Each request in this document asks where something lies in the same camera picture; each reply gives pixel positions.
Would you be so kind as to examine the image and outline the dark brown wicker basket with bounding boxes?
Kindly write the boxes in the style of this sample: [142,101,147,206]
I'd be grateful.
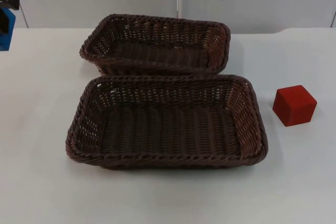
[64,73,270,170]
[79,13,232,76]

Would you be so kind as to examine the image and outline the red cube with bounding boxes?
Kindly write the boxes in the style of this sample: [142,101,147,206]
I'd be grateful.
[272,84,318,127]

